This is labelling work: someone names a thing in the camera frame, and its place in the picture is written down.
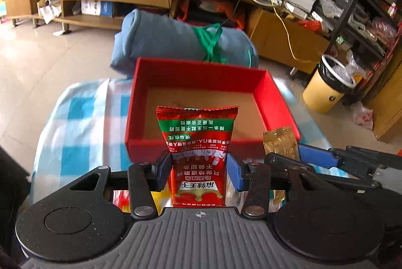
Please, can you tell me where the gold foil packet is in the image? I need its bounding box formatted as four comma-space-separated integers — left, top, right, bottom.
262, 126, 300, 212

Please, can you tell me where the red green spicy packet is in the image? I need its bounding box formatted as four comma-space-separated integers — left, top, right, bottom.
156, 106, 238, 208

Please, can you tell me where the yellow trash bin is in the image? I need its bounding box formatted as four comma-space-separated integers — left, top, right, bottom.
302, 54, 356, 113

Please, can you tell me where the blue checkered tablecloth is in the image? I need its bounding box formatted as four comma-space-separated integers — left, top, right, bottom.
29, 76, 350, 205

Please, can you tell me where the red cardboard box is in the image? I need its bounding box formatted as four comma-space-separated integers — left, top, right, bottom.
125, 58, 301, 163

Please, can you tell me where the rolled blue blanket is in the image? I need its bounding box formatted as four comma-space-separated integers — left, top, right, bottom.
110, 9, 258, 77

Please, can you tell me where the black metal shelf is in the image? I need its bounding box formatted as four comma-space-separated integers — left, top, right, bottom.
311, 0, 401, 106

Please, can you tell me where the orange plastic bag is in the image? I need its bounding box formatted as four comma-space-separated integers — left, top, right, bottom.
176, 0, 246, 30

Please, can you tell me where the white blue carton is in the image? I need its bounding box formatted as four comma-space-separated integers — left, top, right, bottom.
81, 0, 115, 17

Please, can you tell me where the wooden TV cabinet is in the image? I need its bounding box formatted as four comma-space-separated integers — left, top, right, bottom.
5, 0, 329, 74

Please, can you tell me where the white paper bag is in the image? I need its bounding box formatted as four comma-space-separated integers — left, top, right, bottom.
37, 0, 61, 24

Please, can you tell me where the green strap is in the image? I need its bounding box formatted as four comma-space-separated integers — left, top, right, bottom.
191, 23, 228, 64

